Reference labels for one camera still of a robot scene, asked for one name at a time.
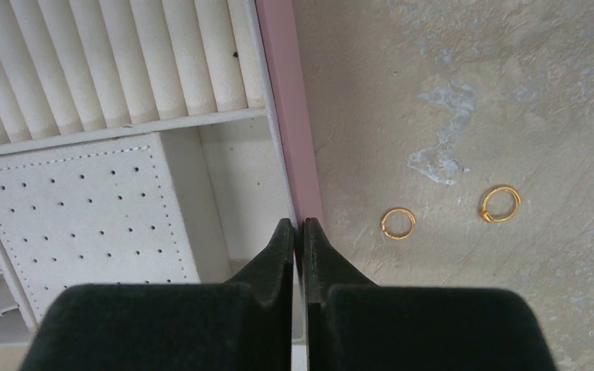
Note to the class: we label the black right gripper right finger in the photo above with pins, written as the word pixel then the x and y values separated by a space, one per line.
pixel 355 324

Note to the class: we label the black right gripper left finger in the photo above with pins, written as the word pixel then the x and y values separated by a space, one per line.
pixel 244 323

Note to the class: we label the pink jewelry box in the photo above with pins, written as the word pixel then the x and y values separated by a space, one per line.
pixel 143 144

